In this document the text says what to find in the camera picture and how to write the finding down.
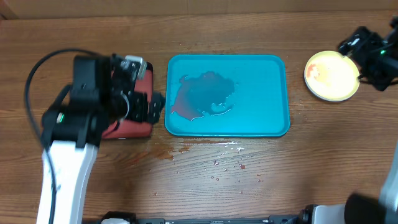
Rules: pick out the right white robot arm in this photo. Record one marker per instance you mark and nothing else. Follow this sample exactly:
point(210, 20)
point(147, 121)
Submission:
point(360, 208)

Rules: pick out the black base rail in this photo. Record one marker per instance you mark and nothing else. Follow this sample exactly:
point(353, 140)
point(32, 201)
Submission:
point(202, 221)

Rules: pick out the white plate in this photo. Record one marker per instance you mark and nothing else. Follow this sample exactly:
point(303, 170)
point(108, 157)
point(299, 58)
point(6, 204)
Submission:
point(331, 88)

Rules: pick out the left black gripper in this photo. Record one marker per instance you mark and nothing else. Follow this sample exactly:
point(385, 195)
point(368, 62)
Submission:
point(139, 105)

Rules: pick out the black tray with red liquid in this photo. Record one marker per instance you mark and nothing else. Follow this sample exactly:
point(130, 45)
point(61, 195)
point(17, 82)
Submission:
point(133, 129)

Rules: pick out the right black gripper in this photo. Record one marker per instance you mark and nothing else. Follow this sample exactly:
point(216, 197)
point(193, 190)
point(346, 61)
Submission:
point(364, 46)

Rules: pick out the yellow-green plate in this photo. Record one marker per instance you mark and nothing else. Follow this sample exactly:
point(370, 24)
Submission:
point(331, 63)

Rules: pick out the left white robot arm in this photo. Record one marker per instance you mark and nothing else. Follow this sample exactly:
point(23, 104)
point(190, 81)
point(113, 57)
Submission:
point(71, 137)

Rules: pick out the teal plastic tray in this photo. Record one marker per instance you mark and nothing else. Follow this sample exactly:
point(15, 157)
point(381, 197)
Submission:
point(227, 95)

